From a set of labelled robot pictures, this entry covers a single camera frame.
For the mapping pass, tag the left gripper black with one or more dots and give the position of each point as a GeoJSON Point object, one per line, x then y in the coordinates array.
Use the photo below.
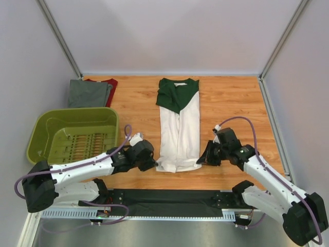
{"type": "Point", "coordinates": [151, 163]}

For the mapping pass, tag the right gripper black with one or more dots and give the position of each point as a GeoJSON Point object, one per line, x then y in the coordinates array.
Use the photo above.
{"type": "Point", "coordinates": [206, 157]}

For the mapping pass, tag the white and green t-shirt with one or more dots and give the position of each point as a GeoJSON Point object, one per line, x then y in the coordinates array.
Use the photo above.
{"type": "Point", "coordinates": [179, 107]}

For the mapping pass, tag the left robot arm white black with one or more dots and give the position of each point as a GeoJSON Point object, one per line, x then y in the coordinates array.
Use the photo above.
{"type": "Point", "coordinates": [46, 184]}

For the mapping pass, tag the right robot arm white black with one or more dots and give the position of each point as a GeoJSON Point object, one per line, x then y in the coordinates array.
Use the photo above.
{"type": "Point", "coordinates": [302, 215]}

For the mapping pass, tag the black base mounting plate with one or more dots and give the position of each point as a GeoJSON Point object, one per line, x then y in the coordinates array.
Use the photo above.
{"type": "Point", "coordinates": [189, 203]}

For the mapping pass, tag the folded red t-shirt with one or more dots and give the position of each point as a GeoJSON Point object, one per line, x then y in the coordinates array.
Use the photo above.
{"type": "Point", "coordinates": [111, 90]}

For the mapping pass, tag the green plastic basket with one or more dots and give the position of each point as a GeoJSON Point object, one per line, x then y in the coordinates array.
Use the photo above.
{"type": "Point", "coordinates": [69, 135]}

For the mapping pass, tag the folded grey t-shirt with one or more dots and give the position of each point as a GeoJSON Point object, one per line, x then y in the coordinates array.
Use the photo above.
{"type": "Point", "coordinates": [88, 94]}

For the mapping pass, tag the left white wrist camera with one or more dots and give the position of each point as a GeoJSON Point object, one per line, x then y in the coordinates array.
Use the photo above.
{"type": "Point", "coordinates": [138, 137]}

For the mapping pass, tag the slotted grey cable duct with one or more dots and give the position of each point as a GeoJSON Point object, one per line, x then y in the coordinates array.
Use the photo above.
{"type": "Point", "coordinates": [88, 213]}

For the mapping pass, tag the right aluminium frame post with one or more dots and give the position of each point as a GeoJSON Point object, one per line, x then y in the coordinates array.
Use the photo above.
{"type": "Point", "coordinates": [284, 37]}

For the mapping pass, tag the aluminium frame post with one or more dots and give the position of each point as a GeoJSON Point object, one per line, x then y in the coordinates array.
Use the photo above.
{"type": "Point", "coordinates": [59, 37]}
{"type": "Point", "coordinates": [284, 37]}

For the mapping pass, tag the left aluminium frame post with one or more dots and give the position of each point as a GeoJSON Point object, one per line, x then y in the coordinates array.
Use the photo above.
{"type": "Point", "coordinates": [59, 37]}

